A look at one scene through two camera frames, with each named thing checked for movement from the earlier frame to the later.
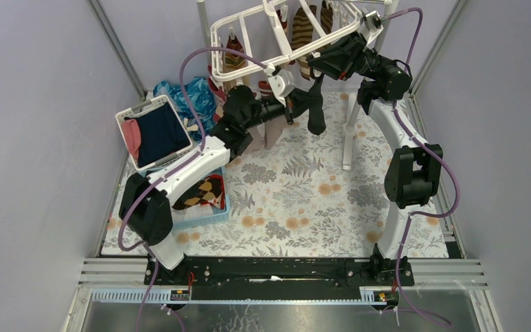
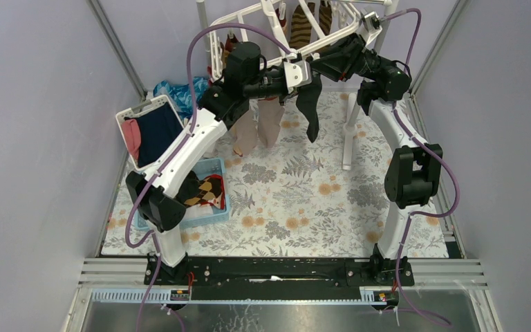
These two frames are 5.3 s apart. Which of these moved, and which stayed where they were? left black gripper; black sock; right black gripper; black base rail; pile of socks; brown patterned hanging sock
Moved: left black gripper; black sock
Stayed: brown patterned hanging sock; right black gripper; black base rail; pile of socks
